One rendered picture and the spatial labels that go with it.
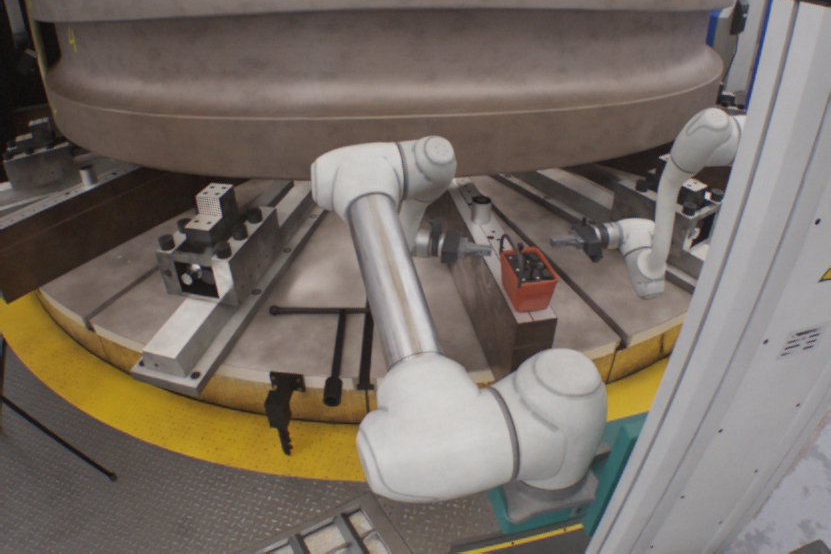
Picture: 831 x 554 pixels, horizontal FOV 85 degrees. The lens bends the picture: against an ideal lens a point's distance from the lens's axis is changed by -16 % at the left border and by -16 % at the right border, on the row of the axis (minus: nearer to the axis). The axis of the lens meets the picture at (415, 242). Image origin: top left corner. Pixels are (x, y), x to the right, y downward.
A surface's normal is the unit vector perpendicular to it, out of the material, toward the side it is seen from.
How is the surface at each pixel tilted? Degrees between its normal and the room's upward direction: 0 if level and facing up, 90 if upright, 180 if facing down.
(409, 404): 17
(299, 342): 0
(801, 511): 0
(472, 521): 0
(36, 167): 90
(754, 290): 90
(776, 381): 90
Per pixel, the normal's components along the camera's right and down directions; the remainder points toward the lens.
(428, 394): 0.01, -0.69
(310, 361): 0.00, -0.85
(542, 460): 0.20, 0.39
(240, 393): -0.18, 0.52
